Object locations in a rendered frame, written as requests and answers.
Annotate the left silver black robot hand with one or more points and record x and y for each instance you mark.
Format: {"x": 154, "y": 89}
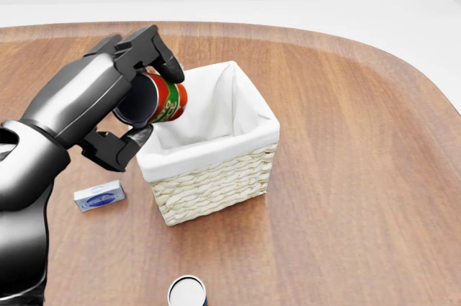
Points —
{"x": 83, "y": 93}

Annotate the red green tomato sauce tin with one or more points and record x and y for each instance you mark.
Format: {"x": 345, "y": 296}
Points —
{"x": 158, "y": 99}

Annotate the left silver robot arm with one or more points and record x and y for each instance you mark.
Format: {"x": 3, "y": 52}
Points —
{"x": 25, "y": 191}

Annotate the white lined wicker basket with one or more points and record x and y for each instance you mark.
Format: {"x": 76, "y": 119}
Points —
{"x": 216, "y": 147}

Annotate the small white blue printed box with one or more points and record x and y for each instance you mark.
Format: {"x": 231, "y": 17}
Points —
{"x": 99, "y": 196}

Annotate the white lidded blue tin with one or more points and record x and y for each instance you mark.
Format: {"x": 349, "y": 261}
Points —
{"x": 187, "y": 291}

